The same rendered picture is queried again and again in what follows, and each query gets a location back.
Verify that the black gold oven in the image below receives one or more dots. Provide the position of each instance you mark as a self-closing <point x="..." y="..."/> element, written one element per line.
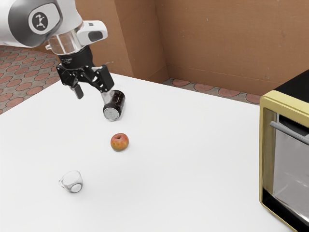
<point x="285" y="152"/>

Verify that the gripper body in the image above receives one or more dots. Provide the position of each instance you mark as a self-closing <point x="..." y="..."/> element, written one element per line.
<point x="76" y="62"/>

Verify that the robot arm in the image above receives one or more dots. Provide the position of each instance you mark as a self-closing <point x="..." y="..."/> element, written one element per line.
<point x="29" y="21"/>

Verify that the dark soda can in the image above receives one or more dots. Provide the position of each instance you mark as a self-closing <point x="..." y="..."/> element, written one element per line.
<point x="115" y="105"/>

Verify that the clear glass cup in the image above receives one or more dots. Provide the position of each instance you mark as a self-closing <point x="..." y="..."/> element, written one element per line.
<point x="71" y="181"/>

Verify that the red yellow apple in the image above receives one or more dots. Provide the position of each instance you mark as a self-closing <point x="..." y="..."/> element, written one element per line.
<point x="119" y="142"/>

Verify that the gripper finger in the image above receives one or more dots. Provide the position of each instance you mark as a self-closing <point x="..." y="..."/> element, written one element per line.
<point x="104" y="79"/>
<point x="78" y="91"/>

